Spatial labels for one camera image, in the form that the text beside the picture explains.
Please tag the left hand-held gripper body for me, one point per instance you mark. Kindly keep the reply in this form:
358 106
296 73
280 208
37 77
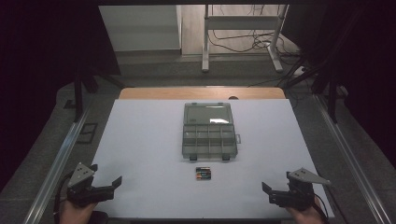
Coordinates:
81 189

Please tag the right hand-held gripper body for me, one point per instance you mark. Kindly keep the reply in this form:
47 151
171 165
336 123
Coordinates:
295 194

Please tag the black and orange battery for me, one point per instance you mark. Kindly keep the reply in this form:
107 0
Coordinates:
203 168
203 175
203 171
203 178

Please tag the clear grey compartment organizer box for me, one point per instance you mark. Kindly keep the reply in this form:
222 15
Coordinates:
208 133

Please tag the person's right hand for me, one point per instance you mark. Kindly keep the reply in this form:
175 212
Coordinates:
306 216

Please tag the person's left hand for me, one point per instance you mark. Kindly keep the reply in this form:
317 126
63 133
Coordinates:
74 214

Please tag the white table cover sheet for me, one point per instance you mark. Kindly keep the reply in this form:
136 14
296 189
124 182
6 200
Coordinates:
149 140

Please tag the black metal stand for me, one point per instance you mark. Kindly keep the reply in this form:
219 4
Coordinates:
333 96
78 93

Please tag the white power strip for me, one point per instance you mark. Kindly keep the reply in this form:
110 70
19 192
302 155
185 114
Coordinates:
299 71

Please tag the wooden table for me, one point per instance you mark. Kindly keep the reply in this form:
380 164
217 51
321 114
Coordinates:
174 93

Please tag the white cabinet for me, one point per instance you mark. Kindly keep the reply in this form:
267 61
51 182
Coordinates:
140 28

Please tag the aluminium rail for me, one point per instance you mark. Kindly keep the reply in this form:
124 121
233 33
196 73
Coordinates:
348 155
59 165

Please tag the white metal desk frame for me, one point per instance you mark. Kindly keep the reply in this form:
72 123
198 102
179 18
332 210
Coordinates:
243 22

